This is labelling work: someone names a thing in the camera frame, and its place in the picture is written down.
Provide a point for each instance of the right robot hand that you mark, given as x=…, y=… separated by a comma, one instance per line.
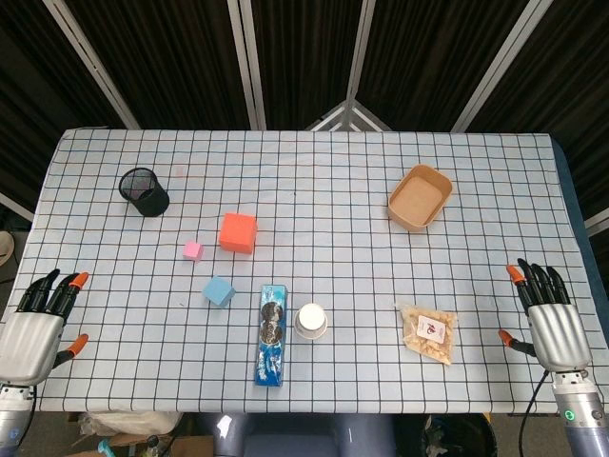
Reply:
x=556, y=333

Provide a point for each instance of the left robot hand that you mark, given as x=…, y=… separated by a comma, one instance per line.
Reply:
x=28, y=343

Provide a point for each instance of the small pink cube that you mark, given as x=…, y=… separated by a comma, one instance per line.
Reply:
x=193, y=251

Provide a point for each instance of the blue foam cube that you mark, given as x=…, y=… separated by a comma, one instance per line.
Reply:
x=218, y=291

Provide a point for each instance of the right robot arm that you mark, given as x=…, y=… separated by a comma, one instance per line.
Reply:
x=585, y=423

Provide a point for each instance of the clear snack bag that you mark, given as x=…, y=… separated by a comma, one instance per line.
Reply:
x=428, y=333

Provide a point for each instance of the white plastic bag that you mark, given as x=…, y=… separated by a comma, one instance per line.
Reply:
x=133, y=421

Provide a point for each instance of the black waste bin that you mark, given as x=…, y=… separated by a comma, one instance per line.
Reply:
x=452, y=438

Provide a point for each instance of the black mesh pen holder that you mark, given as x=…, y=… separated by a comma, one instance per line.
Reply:
x=152, y=200

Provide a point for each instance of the brown paper bowl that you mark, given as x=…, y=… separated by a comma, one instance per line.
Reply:
x=418, y=197

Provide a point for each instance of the orange foam cube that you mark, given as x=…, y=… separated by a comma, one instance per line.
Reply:
x=238, y=233

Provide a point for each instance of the checkered tablecloth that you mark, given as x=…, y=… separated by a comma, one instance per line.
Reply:
x=333, y=238

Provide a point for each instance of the blue cookie box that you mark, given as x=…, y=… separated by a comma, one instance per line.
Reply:
x=272, y=333

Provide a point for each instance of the white paper cup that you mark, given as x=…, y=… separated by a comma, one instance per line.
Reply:
x=310, y=321

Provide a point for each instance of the blue-grey robot torso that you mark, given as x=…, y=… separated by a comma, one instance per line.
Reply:
x=295, y=443

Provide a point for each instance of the white partition foot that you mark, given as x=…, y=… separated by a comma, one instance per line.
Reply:
x=349, y=116

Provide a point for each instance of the white partition frame post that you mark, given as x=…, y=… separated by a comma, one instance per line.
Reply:
x=499, y=71
x=95, y=66
x=359, y=47
x=247, y=62

